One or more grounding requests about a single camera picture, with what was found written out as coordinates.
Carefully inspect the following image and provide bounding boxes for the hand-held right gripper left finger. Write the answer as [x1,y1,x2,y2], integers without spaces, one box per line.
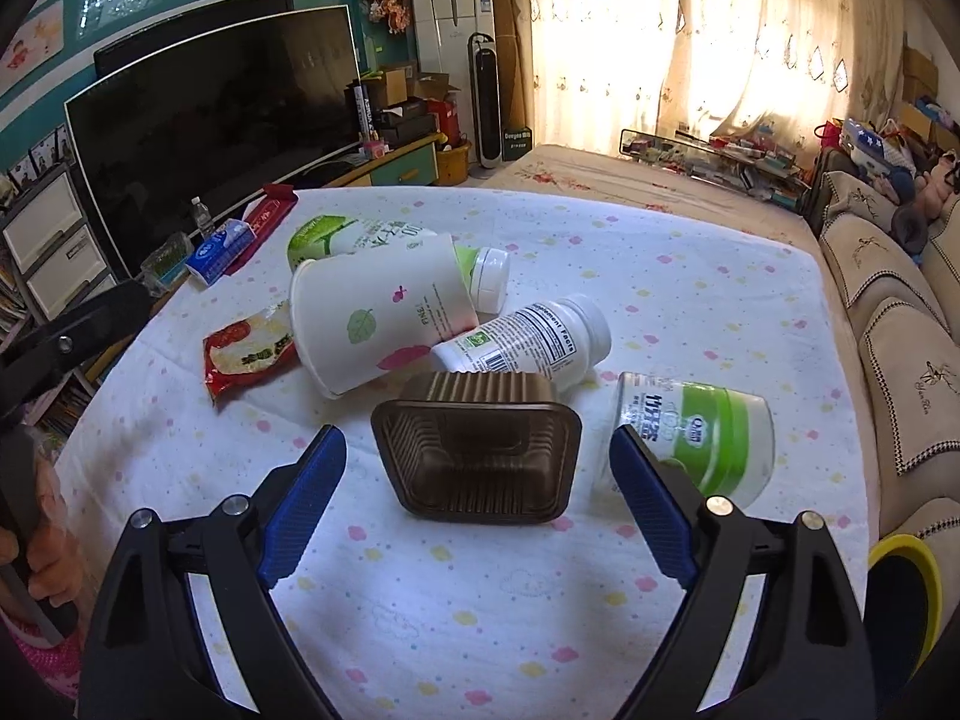
[79,424,348,720]

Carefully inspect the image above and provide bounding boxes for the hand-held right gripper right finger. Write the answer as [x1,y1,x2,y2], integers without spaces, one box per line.
[609,424,877,720]

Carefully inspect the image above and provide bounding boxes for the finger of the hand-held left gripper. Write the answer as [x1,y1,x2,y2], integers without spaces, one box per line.
[0,279,155,410]

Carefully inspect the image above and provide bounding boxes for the green labelled clear bottle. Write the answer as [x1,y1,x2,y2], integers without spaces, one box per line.
[592,371,775,511]

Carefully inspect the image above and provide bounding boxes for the red white snack packet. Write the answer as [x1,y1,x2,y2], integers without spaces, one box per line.
[202,300,301,410]

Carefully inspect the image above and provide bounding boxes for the brown ribbed plastic tray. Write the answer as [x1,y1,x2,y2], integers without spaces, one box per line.
[371,371,584,524]

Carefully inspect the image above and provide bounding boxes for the white leaf print paper cup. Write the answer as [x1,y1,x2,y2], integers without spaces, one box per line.
[290,232,481,400]

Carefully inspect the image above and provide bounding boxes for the white pill bottle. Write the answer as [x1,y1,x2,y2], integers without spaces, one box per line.
[431,294,612,391]

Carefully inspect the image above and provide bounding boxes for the yellow rimmed dark bin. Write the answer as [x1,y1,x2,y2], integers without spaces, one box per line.
[866,532,944,698]

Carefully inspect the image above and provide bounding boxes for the green label white cap bottle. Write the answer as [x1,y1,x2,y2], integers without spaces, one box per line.
[452,245,512,314]

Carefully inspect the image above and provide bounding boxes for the person's left hand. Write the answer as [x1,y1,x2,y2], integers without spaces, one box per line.
[30,457,86,614]

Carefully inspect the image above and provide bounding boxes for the white storage drawers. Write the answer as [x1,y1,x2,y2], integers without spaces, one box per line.
[0,161,117,323]

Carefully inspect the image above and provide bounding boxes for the blue tissue pack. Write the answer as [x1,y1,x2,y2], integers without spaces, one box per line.
[185,217,256,286]

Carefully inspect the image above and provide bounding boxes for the white dotted tablecloth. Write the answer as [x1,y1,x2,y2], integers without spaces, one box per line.
[52,184,875,720]

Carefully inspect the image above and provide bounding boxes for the red flat packet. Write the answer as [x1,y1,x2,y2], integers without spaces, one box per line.
[225,184,299,278]

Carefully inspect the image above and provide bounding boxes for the large curved television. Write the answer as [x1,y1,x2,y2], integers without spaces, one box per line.
[64,5,362,278]

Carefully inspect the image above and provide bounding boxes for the beige sofa with deer covers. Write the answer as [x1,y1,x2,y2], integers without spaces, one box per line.
[799,165,960,541]

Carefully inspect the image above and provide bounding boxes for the black flat monitor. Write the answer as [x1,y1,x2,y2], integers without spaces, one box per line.
[94,0,295,76]

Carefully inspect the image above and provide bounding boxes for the beige floral sheet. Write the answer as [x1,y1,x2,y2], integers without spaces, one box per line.
[480,142,826,241]

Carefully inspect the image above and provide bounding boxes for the cluttered glass coffee table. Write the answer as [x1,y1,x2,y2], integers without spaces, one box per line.
[619,120,818,203]

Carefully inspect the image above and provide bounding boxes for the yellow bucket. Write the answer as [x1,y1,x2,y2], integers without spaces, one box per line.
[435,141,473,185]

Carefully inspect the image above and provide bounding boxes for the black white tower fan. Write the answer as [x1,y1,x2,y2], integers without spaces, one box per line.
[467,32,503,168]

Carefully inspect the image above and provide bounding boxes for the cream embroidered curtain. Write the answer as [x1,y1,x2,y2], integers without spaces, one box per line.
[675,0,912,158]
[517,0,691,147]

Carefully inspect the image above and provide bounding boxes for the white standing air conditioner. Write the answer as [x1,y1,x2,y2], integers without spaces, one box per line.
[407,0,496,80]

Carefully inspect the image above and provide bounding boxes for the stack of cardboard boxes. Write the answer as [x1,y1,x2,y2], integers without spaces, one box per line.
[900,45,960,151]

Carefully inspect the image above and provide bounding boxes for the cartoon wall picture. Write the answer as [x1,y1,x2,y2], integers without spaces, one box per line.
[0,0,65,74]

